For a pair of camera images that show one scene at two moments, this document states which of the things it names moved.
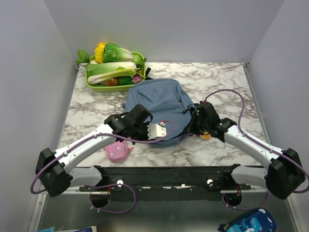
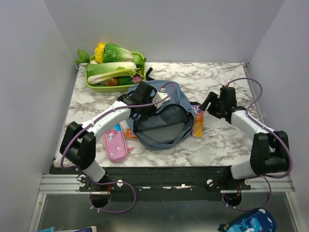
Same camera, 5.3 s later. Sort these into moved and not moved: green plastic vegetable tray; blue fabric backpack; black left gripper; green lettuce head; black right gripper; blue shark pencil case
Moved: black left gripper; black right gripper
Not moved: green lettuce head; blue fabric backpack; blue shark pencil case; green plastic vegetable tray
